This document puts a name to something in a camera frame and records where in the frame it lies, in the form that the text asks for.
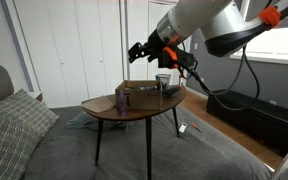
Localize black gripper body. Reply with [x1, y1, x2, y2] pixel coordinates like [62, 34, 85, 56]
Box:
[139, 29, 169, 64]

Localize open cardboard box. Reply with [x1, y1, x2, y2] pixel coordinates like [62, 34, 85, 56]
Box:
[80, 79, 164, 114]

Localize white room door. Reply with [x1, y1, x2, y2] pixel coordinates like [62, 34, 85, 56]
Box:
[127, 0, 192, 86]

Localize coloured markers pile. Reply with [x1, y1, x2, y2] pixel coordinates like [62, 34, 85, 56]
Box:
[135, 85, 159, 92]

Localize blue cup on table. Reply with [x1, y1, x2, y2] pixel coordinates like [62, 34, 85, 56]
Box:
[155, 73, 173, 91]

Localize black flat case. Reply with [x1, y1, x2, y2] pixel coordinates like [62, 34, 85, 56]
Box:
[162, 85, 183, 99]

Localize round wooden table black legs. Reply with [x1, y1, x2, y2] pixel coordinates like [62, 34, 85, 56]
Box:
[81, 85, 188, 180]

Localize white closet doors with knobs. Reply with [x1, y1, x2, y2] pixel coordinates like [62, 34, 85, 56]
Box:
[13, 0, 124, 108]

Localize white remote control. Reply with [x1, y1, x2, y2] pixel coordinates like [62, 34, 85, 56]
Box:
[178, 122, 189, 134]

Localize orange pen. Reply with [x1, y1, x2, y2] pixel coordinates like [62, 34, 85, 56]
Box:
[190, 123, 203, 133]

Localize grey bed cover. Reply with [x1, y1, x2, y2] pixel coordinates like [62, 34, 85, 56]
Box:
[19, 105, 272, 180]

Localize bright window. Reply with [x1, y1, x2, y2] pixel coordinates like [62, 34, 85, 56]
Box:
[229, 0, 288, 67]

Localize long black bench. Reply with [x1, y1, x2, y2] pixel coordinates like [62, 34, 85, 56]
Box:
[206, 88, 288, 158]

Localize grey patterned pillow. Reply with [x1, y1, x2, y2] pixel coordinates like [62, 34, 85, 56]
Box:
[0, 87, 60, 149]
[0, 112, 41, 180]

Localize white metal bar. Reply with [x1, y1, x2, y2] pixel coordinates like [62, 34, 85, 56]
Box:
[269, 145, 288, 180]

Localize black wrist camera orange mount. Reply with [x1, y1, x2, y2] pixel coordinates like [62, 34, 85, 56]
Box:
[157, 45, 199, 70]

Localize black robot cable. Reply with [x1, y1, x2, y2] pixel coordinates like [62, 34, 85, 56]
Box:
[179, 45, 262, 112]

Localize grey vertical wall strip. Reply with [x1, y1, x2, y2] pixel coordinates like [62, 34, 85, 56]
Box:
[0, 0, 36, 93]

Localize orange cable clip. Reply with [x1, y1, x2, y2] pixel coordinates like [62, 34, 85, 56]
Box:
[257, 5, 282, 28]

